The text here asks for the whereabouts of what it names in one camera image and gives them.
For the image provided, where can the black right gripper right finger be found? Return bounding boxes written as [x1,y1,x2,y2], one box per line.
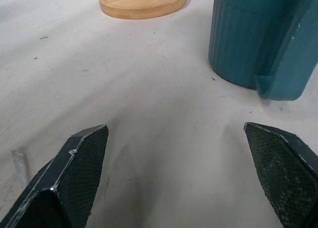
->
[243,122,318,228]

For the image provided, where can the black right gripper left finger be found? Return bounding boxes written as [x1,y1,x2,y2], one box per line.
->
[0,124,109,228]

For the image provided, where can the round wooden stand base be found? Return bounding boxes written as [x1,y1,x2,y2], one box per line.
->
[98,0,187,20]

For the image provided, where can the teal ribbed mug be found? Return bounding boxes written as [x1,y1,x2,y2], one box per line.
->
[207,0,318,102]

